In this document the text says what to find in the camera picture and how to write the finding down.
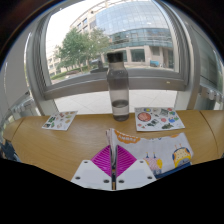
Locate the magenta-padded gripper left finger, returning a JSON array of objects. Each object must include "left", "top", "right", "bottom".
[{"left": 70, "top": 144, "right": 113, "bottom": 191}]

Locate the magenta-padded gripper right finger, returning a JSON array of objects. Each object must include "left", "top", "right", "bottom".
[{"left": 115, "top": 144, "right": 157, "bottom": 191}]

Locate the white cartoon print towel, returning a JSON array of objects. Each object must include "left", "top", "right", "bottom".
[{"left": 105, "top": 128, "right": 195, "bottom": 179}]

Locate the large sticker sheet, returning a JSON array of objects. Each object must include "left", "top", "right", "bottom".
[{"left": 134, "top": 106, "right": 186, "bottom": 133}]

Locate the small sticker sheet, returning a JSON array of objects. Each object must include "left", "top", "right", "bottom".
[{"left": 41, "top": 110, "right": 79, "bottom": 132}]

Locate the clear bottle with black cap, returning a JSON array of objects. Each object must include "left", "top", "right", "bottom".
[{"left": 105, "top": 51, "right": 131, "bottom": 122}]

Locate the green tree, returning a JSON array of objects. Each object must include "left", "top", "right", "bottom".
[{"left": 54, "top": 27, "right": 111, "bottom": 73}]

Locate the glass fronted office building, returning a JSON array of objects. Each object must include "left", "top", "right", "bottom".
[{"left": 69, "top": 0, "right": 178, "bottom": 70}]

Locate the grey window frame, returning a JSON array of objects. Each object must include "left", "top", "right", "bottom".
[{"left": 24, "top": 0, "right": 202, "bottom": 116}]

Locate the white wall socket strip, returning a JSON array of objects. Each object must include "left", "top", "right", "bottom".
[{"left": 199, "top": 83, "right": 224, "bottom": 105}]

